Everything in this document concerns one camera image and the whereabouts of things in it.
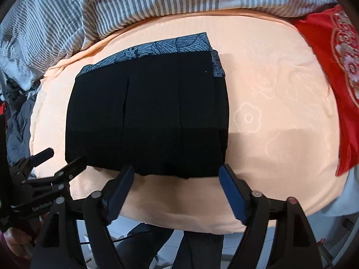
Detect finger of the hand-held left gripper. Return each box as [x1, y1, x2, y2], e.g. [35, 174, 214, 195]
[21, 157, 87, 194]
[11, 148, 54, 174]

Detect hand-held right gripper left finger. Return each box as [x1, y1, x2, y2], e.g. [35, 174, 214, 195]
[30, 165, 136, 269]

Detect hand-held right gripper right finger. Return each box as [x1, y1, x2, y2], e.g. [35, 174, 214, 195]
[219, 164, 335, 269]

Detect black pants with patterned waistband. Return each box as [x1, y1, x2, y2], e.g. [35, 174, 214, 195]
[65, 32, 229, 179]

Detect person's left hand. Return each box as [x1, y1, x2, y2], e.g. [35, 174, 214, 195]
[0, 224, 37, 260]

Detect grey jacket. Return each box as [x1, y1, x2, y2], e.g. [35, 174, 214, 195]
[4, 78, 37, 166]

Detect person's left leg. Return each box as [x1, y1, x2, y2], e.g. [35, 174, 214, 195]
[115, 224, 183, 269]

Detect person's leg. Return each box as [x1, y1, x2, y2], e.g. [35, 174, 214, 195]
[115, 224, 183, 269]
[179, 231, 225, 269]

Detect person's right leg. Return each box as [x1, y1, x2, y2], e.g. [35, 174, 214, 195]
[179, 231, 225, 269]

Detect peach bed sheet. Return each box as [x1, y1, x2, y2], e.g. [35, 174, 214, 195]
[29, 13, 347, 234]

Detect light blue bed cover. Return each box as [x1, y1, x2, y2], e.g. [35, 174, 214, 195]
[309, 171, 357, 230]

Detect red embroidered pillow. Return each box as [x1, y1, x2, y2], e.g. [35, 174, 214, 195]
[292, 6, 359, 177]

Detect grey striped blanket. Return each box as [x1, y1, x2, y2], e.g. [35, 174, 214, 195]
[0, 0, 338, 91]

